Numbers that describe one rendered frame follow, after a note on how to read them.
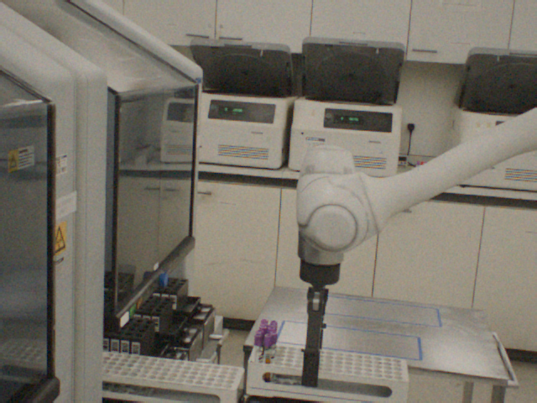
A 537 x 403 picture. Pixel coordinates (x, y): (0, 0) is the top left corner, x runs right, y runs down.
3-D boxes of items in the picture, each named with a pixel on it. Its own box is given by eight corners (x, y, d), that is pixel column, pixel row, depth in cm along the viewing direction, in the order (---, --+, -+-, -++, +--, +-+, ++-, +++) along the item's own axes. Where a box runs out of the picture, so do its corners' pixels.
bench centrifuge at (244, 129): (174, 162, 368) (179, 36, 355) (204, 148, 428) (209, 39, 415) (279, 172, 360) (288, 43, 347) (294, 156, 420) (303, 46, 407)
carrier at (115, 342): (127, 341, 162) (127, 316, 161) (136, 342, 162) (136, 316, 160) (109, 362, 150) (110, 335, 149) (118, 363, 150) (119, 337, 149)
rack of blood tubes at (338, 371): (245, 394, 132) (247, 363, 131) (253, 370, 142) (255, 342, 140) (405, 413, 129) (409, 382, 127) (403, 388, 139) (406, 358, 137)
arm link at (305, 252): (348, 227, 133) (346, 257, 134) (300, 222, 134) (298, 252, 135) (347, 238, 124) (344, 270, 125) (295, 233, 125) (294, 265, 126)
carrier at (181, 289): (180, 299, 191) (181, 278, 190) (188, 300, 191) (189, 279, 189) (168, 314, 180) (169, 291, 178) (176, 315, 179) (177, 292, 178)
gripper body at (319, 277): (340, 268, 126) (336, 317, 128) (341, 255, 134) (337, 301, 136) (298, 264, 127) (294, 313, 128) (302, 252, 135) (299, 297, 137)
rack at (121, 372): (83, 401, 137) (84, 372, 135) (101, 379, 146) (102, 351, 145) (234, 421, 133) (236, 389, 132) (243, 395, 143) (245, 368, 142)
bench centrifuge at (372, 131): (287, 172, 361) (296, 34, 346) (297, 156, 421) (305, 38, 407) (397, 181, 355) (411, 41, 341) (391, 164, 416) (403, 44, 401)
